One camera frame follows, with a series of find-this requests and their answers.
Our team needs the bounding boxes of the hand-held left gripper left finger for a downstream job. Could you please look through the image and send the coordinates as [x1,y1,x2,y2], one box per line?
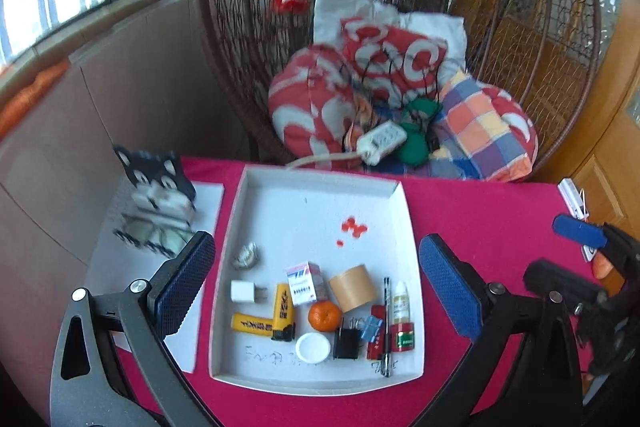
[49,229,218,427]

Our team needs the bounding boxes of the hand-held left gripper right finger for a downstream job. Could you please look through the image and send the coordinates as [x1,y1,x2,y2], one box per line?
[412,233,586,427]

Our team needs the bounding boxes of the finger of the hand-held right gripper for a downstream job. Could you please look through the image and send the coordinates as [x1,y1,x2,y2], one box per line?
[552,214,640,268]
[523,258,608,308]

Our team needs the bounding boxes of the eye drop bottle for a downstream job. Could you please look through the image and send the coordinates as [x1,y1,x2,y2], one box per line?
[392,281,412,324]

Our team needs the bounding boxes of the clear black gel pen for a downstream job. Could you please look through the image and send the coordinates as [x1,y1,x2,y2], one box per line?
[382,276,392,378]

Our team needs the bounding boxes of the white plug charger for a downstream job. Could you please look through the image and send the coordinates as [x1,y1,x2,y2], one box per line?
[230,280,269,307]

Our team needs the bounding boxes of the foil ball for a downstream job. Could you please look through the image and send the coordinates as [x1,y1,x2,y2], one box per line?
[231,242,262,271]

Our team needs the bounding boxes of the yellow tube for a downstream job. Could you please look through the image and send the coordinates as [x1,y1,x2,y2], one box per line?
[271,283,297,342]
[230,312,276,336]

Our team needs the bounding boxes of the blue binder clip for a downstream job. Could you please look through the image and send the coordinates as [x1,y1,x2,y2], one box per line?
[350,315,384,343]

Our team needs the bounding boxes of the long dark red box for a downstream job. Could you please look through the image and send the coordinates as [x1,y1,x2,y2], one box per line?
[367,304,389,361]

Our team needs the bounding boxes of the brown tape roll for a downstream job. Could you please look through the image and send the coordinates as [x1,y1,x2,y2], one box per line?
[328,263,377,313]

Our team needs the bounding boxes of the black plug charger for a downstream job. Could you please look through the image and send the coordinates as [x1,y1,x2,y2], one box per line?
[332,324,362,361]

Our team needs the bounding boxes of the white ointment box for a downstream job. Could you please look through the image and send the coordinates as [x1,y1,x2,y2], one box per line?
[285,260,329,307]

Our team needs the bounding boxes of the orange mandarin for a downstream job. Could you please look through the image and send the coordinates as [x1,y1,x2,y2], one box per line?
[307,300,343,333]

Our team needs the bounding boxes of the white tray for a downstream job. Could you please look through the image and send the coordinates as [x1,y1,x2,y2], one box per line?
[208,164,426,395]

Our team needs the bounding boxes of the white clip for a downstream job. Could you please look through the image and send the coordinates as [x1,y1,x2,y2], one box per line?
[556,178,591,222]

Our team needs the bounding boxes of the eyeglasses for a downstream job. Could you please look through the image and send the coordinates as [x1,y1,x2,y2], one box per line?
[112,214,196,258]

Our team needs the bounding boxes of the white paper sheet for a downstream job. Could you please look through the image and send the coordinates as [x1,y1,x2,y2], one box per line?
[82,177,226,375]

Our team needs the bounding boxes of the pink tablecloth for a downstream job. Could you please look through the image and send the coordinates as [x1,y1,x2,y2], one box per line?
[112,157,616,427]

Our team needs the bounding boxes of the wooden door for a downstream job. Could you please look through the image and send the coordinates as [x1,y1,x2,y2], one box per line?
[450,0,640,228]

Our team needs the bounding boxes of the cluster of red dots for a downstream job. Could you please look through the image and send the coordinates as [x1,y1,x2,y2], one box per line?
[335,217,368,249]

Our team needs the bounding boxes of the cat phone holder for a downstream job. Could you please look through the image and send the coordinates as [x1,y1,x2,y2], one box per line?
[112,146,197,228]

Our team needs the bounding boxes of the green pouch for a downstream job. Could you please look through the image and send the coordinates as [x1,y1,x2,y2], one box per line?
[397,98,443,166]

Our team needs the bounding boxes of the plaid cushion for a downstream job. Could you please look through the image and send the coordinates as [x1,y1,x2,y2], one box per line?
[427,69,540,182]

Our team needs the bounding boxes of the white power strip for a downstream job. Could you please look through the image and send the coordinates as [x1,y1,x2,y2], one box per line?
[285,121,408,170]

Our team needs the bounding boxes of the large red white cushion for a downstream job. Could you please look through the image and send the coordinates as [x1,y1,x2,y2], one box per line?
[267,44,366,170]

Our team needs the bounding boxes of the orange cloth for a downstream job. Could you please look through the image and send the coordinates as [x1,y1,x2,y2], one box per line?
[0,59,71,138]

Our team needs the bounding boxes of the square red white cushion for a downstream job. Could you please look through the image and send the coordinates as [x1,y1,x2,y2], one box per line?
[340,17,448,108]

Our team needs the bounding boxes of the wicker hanging chair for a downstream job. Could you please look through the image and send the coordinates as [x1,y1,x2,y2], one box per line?
[190,0,603,180]

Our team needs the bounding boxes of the white pillow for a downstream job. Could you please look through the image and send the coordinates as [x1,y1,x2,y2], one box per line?
[312,0,467,72]

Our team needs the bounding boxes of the black cable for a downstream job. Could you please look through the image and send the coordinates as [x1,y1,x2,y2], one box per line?
[305,42,451,161]

